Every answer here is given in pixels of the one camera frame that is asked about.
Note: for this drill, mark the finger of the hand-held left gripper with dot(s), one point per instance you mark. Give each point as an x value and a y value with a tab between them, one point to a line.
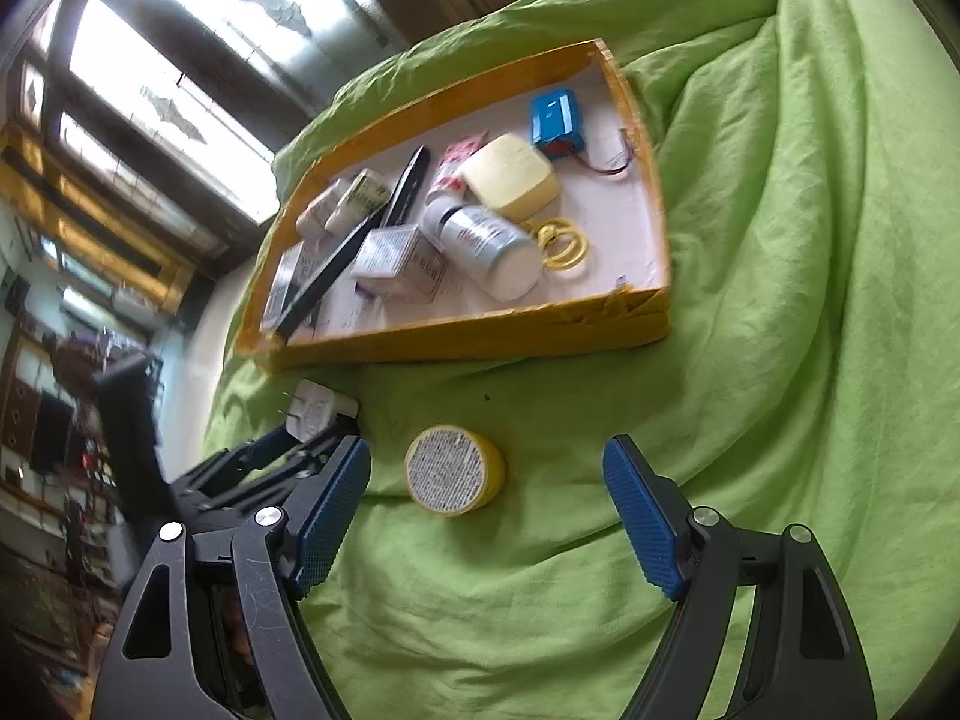
289	474
240	459

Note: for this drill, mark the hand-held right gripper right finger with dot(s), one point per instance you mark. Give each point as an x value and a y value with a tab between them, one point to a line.
645	517

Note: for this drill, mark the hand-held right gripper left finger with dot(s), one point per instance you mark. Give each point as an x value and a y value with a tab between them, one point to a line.
330	517

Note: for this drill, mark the white plug adapter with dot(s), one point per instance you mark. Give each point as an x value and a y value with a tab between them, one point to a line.
319	409

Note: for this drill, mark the yellow round tin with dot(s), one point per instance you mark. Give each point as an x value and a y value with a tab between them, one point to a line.
450	469

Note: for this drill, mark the white and blue medicine box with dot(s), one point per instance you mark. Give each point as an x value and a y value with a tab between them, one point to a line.
289	277

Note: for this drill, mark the black marker with yellow end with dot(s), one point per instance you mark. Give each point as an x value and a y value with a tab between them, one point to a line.
322	277

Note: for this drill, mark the grey medicine box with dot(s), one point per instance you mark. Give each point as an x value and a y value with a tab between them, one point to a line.
397	259

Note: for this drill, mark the white bottle with green print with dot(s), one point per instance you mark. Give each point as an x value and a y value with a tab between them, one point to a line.
364	195

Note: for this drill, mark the yellow cardboard box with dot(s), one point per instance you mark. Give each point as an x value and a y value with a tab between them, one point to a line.
600	225

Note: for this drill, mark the white bottle with red label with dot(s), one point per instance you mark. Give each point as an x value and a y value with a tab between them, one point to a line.
480	240

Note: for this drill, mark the black marker with purple end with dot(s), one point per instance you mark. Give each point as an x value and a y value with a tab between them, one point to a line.
405	184

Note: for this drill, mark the floral hand cream tube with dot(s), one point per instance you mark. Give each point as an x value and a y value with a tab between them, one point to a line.
454	157

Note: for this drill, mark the yellow toy game console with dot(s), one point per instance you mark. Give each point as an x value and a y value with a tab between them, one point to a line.
510	176

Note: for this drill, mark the blue battery pack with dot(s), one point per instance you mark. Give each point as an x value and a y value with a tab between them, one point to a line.
553	118

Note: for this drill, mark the yellow wooden cabinet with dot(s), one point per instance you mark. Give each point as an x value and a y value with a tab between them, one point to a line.
90	225

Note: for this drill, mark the green blanket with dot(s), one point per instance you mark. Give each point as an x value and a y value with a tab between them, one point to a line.
787	315

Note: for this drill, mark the stained glass door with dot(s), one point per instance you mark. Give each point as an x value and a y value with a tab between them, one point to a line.
165	105
262	0

